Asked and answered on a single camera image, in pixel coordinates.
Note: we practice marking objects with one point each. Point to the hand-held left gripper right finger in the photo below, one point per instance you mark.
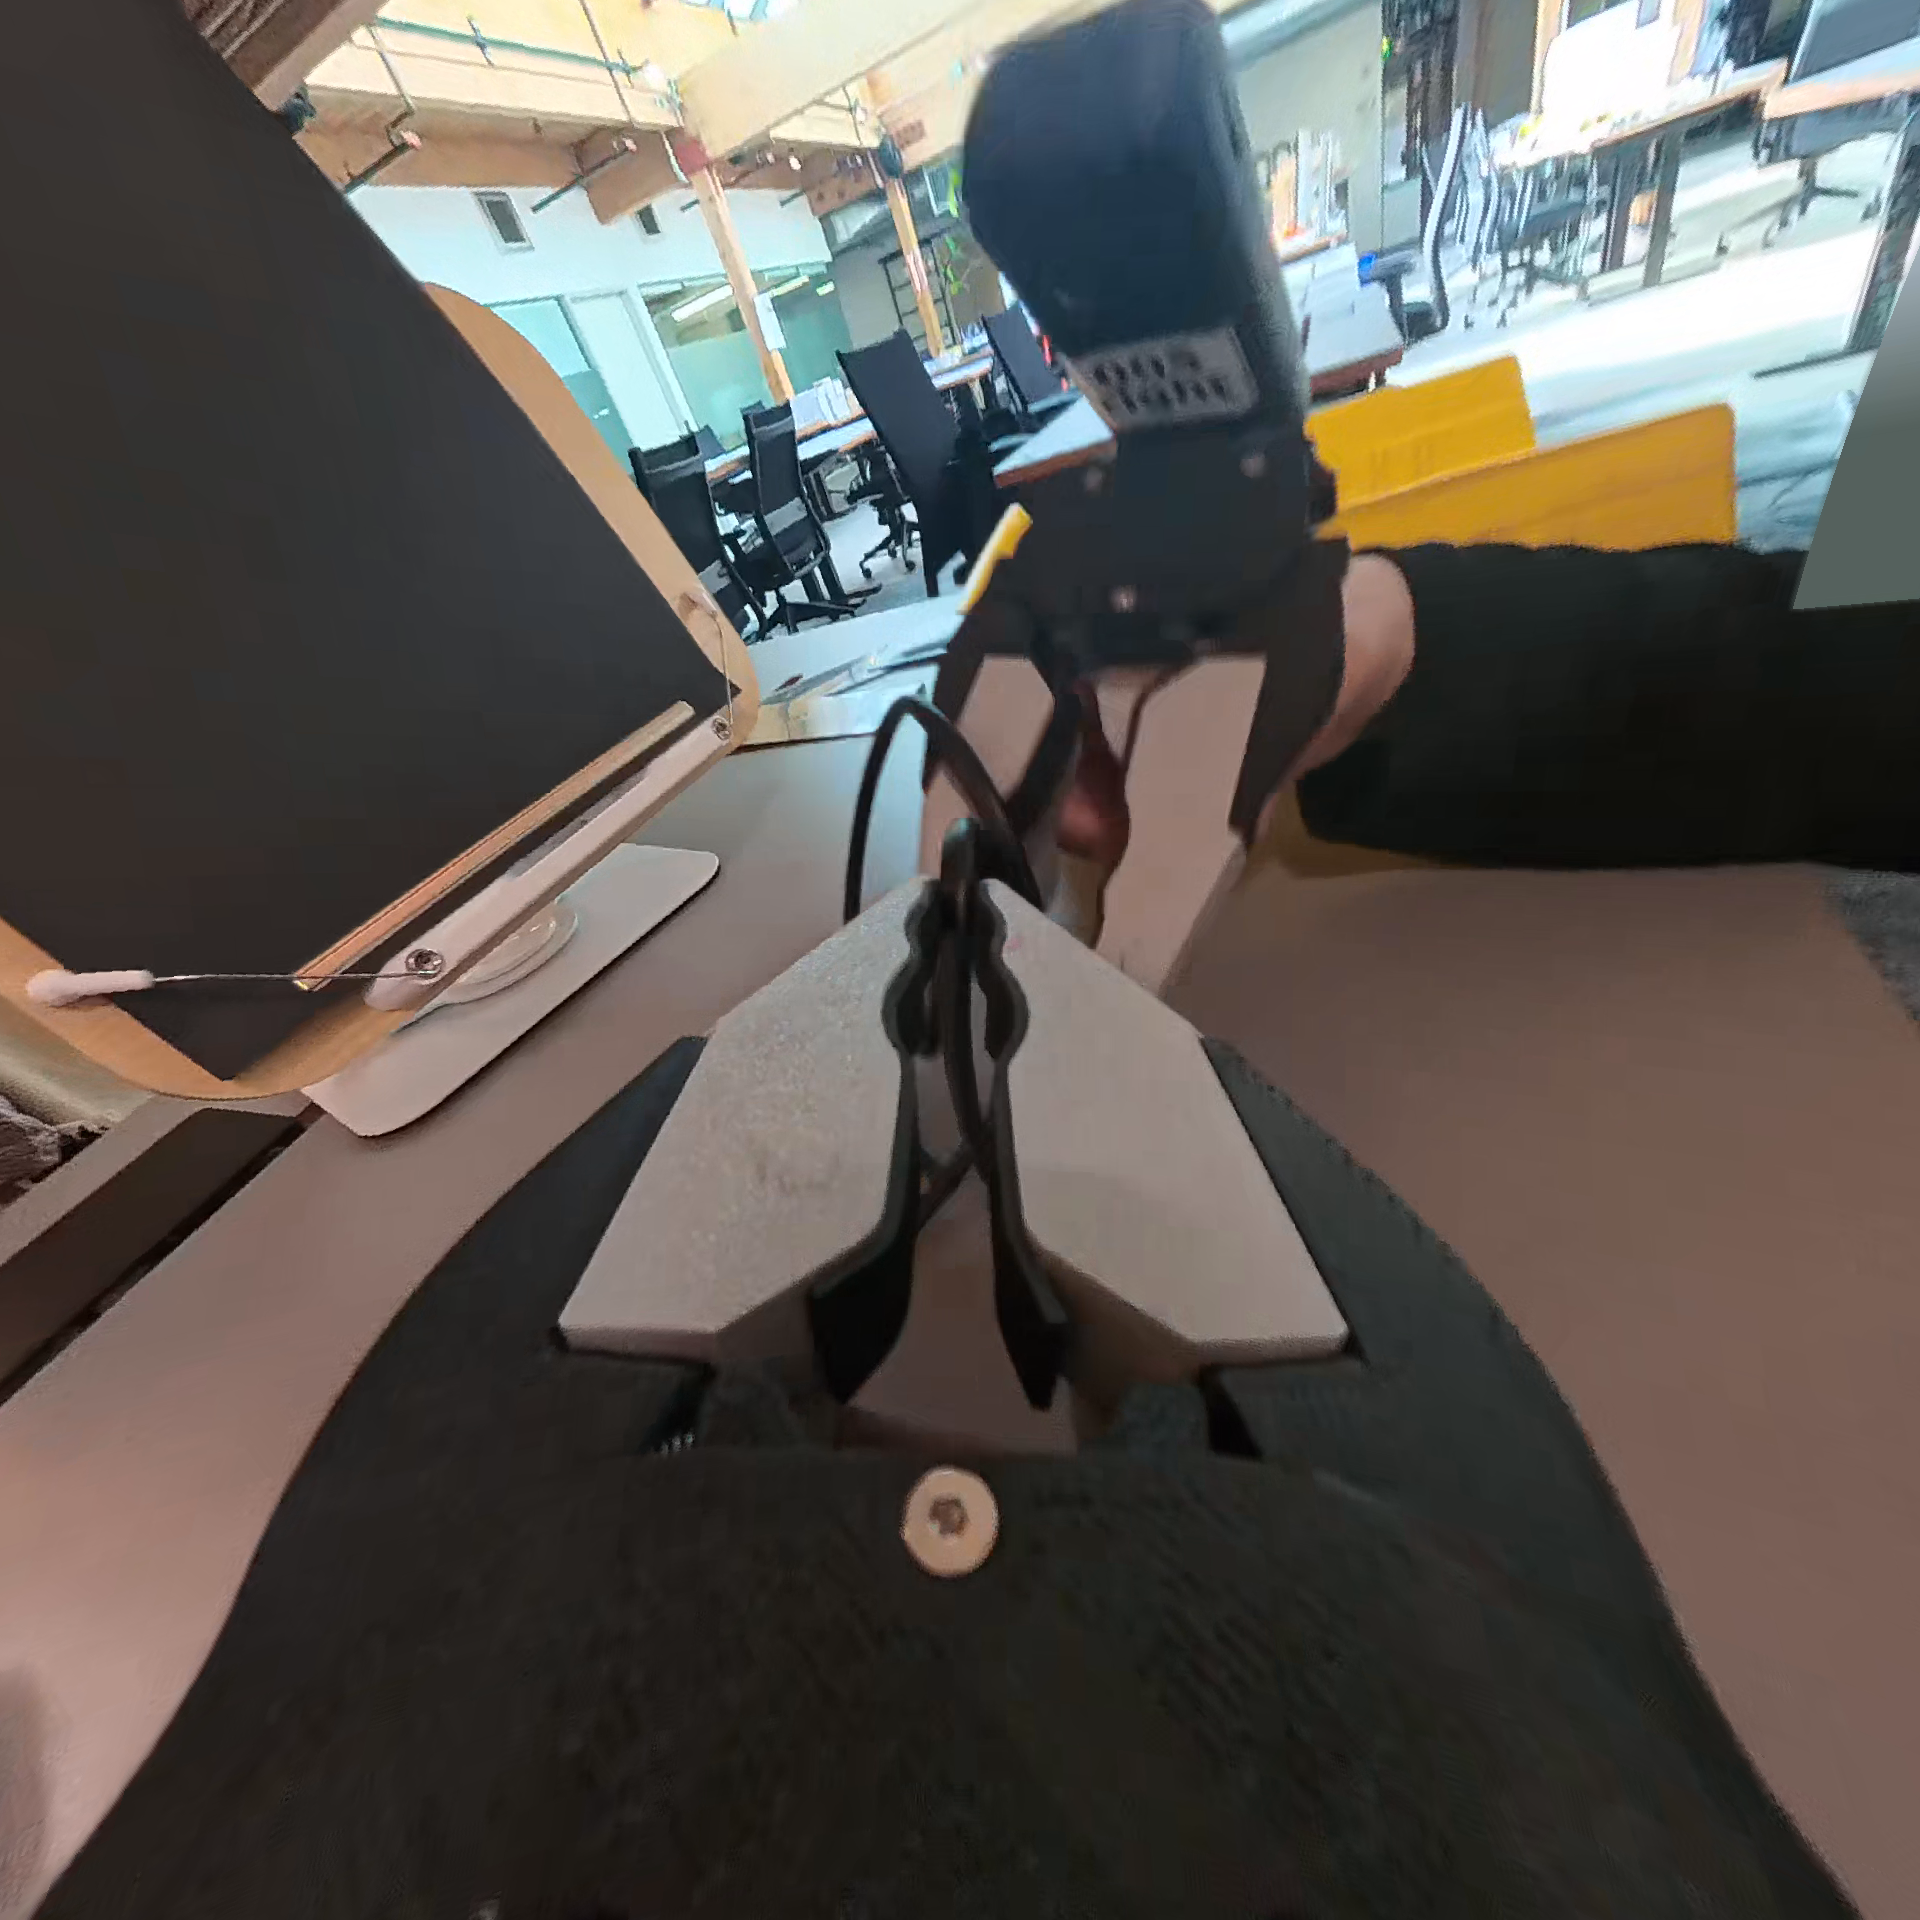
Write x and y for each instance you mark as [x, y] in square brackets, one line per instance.
[1155, 1184]

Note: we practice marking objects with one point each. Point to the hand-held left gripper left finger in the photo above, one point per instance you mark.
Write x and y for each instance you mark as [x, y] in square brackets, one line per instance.
[731, 1171]

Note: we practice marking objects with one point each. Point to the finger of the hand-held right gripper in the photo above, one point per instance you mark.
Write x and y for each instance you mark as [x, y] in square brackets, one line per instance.
[1018, 725]
[1183, 795]

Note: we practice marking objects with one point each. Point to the yellow plastic bin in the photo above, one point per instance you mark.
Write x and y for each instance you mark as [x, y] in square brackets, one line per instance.
[1500, 482]

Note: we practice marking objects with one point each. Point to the person's right hand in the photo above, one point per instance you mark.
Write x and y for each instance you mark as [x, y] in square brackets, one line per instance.
[1383, 644]

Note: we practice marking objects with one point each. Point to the green potted plant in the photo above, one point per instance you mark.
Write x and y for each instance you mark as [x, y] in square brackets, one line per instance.
[962, 243]

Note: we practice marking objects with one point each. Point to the clear document sleeve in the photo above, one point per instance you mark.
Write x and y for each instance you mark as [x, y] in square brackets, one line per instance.
[846, 704]

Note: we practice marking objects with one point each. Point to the wood-edged office desk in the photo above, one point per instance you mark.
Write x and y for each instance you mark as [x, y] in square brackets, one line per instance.
[1349, 339]

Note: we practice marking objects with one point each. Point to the black office chair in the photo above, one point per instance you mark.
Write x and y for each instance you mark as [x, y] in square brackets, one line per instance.
[906, 436]
[788, 505]

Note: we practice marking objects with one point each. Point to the black board on white stand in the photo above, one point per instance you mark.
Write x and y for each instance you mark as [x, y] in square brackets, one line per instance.
[299, 524]

